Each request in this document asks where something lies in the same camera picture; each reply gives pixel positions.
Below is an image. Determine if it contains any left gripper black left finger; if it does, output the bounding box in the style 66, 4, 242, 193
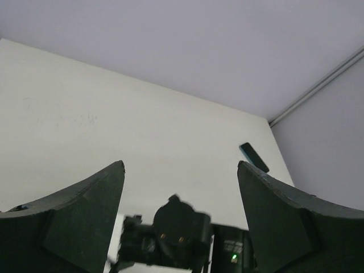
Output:
1, 160, 125, 272

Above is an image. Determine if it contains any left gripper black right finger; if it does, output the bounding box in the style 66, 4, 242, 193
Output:
237, 161, 363, 272

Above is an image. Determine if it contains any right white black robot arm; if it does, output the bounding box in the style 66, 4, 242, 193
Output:
108, 195, 258, 272

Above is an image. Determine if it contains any right aluminium frame post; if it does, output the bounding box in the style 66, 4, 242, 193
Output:
268, 46, 363, 128

